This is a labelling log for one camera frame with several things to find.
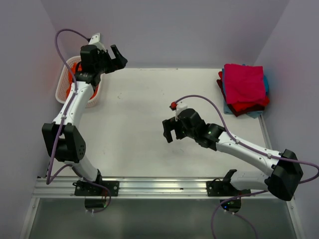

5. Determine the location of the orange t shirt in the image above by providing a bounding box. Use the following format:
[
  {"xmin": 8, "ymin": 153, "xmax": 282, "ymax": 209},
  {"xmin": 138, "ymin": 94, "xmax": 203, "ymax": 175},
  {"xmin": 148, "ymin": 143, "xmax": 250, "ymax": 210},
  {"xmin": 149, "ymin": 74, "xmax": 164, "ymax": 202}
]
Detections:
[{"xmin": 65, "ymin": 62, "xmax": 99, "ymax": 100}]

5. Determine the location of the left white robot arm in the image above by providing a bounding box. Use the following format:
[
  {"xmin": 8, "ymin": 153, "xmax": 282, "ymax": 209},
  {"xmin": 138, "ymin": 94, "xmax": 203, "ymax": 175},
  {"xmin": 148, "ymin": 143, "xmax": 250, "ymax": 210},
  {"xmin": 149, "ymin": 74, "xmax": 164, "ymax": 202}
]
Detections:
[{"xmin": 42, "ymin": 44, "xmax": 128, "ymax": 196}]

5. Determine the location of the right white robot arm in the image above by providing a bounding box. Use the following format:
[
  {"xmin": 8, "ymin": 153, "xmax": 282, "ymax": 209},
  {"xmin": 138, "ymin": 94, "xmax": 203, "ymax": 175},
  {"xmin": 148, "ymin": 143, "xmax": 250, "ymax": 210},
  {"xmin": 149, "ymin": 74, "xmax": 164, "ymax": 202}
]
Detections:
[{"xmin": 162, "ymin": 109, "xmax": 303, "ymax": 201}]

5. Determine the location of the white plastic basket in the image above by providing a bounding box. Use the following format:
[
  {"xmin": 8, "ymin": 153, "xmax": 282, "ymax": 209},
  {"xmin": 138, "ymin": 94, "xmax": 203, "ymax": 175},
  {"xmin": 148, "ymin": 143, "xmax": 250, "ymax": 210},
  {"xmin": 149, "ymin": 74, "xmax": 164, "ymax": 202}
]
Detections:
[{"xmin": 55, "ymin": 56, "xmax": 102, "ymax": 108}]

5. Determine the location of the magenta folded t shirt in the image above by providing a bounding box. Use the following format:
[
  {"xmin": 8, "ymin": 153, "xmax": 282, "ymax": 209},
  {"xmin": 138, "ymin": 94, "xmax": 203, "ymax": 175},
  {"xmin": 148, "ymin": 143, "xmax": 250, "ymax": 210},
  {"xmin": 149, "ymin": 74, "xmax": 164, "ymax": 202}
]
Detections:
[{"xmin": 222, "ymin": 64, "xmax": 266, "ymax": 104}]

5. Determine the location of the dark red folded t shirt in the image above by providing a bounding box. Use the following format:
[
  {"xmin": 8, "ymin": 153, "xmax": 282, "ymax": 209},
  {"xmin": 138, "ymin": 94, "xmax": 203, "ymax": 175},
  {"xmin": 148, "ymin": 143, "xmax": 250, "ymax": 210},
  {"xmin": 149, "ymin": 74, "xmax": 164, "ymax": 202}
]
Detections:
[{"xmin": 216, "ymin": 79, "xmax": 265, "ymax": 119}]

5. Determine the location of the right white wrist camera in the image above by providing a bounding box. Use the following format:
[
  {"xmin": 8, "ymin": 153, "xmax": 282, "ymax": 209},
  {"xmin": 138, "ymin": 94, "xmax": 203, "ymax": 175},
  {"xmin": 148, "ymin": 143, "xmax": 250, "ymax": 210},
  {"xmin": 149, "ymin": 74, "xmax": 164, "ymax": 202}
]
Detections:
[{"xmin": 169, "ymin": 101, "xmax": 188, "ymax": 121}]

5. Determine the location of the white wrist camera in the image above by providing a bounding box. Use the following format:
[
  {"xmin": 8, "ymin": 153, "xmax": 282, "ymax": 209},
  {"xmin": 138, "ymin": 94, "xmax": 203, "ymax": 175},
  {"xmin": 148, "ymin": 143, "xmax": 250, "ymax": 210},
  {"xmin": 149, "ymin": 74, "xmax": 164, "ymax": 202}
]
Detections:
[
  {"xmin": 169, "ymin": 101, "xmax": 188, "ymax": 121},
  {"xmin": 89, "ymin": 33, "xmax": 105, "ymax": 51}
]

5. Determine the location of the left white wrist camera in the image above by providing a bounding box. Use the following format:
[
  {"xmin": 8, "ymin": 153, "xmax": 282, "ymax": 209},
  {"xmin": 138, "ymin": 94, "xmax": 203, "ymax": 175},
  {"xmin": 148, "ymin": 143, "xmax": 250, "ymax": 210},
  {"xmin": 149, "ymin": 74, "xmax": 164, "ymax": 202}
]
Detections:
[{"xmin": 89, "ymin": 33, "xmax": 105, "ymax": 51}]

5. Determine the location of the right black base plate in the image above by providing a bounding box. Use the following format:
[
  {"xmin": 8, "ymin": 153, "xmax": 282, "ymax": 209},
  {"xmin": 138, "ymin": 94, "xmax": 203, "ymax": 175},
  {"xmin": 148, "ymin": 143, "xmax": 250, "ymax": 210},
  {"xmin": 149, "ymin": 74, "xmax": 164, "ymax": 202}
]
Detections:
[{"xmin": 206, "ymin": 180, "xmax": 251, "ymax": 197}]

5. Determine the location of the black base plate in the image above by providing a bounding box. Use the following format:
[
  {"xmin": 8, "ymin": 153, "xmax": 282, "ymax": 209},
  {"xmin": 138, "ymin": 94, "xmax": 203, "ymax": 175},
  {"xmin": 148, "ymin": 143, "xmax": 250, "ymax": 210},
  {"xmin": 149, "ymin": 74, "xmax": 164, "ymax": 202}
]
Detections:
[
  {"xmin": 72, "ymin": 180, "xmax": 120, "ymax": 197},
  {"xmin": 206, "ymin": 180, "xmax": 251, "ymax": 197}
]

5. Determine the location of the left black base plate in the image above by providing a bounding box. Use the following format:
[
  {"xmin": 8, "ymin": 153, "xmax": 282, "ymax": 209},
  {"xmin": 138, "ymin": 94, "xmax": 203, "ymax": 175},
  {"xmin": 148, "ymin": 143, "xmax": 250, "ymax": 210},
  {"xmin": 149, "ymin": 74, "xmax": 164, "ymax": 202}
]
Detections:
[{"xmin": 72, "ymin": 180, "xmax": 120, "ymax": 197}]

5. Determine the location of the aluminium mounting rail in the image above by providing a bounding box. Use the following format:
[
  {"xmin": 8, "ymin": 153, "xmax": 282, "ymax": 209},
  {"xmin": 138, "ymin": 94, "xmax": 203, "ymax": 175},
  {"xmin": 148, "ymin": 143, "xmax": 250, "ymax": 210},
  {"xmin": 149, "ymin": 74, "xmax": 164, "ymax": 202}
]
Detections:
[{"xmin": 32, "ymin": 176, "xmax": 295, "ymax": 199}]

